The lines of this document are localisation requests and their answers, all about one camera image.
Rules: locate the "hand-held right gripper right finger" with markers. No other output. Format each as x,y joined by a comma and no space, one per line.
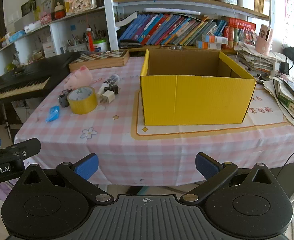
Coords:
206,165

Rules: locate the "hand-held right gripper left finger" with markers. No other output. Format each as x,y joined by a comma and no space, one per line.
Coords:
87,166

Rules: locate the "blue plastic packet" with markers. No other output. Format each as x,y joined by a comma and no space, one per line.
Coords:
53,113

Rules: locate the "grey blue toy car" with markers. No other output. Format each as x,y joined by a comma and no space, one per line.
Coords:
62,101

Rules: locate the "yellow tape roll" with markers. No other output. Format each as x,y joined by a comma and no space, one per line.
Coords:
84,105

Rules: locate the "yellow cardboard box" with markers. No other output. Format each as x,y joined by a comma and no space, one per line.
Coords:
194,100

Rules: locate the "white charger plug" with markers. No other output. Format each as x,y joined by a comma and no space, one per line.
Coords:
107,97

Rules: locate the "black binder clip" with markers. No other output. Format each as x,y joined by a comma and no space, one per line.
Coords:
113,89

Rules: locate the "pink checked cloth desktop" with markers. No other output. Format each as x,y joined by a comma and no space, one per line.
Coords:
112,142

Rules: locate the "pink purple bag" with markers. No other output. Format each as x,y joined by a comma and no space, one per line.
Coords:
2,188

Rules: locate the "black keyboard stand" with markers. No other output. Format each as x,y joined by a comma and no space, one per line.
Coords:
7,120

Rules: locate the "cream desk mat orange border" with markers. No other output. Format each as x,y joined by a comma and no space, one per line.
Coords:
211,130

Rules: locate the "black electronic keyboard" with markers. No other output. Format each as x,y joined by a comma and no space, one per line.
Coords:
24,77

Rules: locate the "pink pig plush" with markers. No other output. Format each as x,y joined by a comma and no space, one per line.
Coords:
79,77

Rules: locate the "white carton red label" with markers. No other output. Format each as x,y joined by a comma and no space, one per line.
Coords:
49,50

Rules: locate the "pile of books and newspapers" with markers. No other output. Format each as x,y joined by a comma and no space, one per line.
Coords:
291,105

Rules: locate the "wooden chessboard box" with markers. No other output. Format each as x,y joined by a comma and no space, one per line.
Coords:
99,60

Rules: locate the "blue wet wipes pack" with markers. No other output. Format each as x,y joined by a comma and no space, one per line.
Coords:
17,36

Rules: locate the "white pen holder with pens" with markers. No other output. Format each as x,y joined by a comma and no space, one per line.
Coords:
77,47

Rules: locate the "stack of papers and magazines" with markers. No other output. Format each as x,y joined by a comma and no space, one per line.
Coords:
256,62

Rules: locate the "orange white small box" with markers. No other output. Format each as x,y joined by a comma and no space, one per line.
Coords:
214,39
209,45

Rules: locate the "white tub green lid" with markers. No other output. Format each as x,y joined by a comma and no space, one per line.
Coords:
100,46

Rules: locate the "white flat box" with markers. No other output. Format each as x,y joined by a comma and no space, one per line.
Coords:
32,27

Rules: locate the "white cubby shelf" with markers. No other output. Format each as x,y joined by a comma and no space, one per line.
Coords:
57,30

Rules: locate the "black box with metal knobs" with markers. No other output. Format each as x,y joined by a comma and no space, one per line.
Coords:
173,47

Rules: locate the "black power adapter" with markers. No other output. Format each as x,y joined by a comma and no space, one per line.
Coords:
284,68

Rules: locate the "red white tube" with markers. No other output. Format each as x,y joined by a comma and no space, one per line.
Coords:
90,40

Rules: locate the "pink patterned box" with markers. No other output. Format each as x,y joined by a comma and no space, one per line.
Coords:
46,18

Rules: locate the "small framed picture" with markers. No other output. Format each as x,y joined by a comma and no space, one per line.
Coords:
28,8

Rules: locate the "pink cylindrical holder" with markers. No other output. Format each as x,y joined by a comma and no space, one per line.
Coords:
263,38

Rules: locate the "red round jar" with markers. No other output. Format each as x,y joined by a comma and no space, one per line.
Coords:
59,12

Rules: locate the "red book box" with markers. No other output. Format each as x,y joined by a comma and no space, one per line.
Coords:
241,27

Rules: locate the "row of colourful leaning books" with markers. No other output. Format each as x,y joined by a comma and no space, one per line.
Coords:
167,28

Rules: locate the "white bookshelf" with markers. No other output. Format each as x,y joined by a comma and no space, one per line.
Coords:
110,17

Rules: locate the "white storage bin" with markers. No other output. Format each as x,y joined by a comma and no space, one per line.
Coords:
245,1

